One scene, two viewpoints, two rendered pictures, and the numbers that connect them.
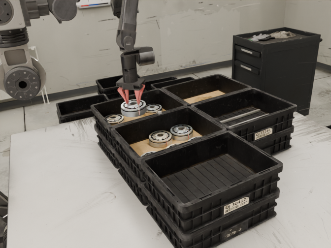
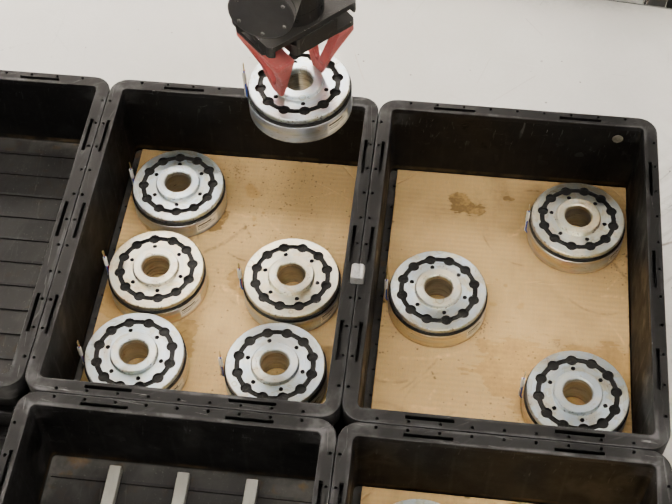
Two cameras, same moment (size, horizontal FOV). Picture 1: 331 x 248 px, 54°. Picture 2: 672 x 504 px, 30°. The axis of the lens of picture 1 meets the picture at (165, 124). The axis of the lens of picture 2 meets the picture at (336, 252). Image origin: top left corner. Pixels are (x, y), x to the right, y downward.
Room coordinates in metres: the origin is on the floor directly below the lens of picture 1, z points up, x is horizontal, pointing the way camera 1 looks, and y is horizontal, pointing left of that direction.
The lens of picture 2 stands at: (1.73, -0.57, 1.95)
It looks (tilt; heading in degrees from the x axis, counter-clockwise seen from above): 54 degrees down; 124
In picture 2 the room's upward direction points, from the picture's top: 1 degrees counter-clockwise
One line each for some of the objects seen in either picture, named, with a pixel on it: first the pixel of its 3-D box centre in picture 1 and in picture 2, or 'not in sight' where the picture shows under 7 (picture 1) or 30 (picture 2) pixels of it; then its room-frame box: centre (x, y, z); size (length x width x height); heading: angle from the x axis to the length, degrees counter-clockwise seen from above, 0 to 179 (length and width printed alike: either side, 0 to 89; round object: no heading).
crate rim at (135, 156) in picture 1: (167, 131); (215, 238); (1.20, -0.01, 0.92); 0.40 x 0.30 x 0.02; 117
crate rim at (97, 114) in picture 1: (138, 107); (510, 263); (1.47, 0.13, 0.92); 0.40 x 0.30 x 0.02; 117
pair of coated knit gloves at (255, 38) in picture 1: (259, 37); not in sight; (2.95, -0.90, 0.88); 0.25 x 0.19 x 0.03; 111
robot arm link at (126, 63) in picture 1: (129, 60); not in sight; (1.22, 0.12, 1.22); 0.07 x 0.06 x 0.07; 111
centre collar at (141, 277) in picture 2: not in sight; (155, 267); (1.14, -0.04, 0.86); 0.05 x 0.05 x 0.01
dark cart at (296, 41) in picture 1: (271, 82); not in sight; (2.92, -1.03, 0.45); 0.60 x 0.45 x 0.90; 111
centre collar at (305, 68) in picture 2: (133, 104); (298, 81); (1.22, 0.12, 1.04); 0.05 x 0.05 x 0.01
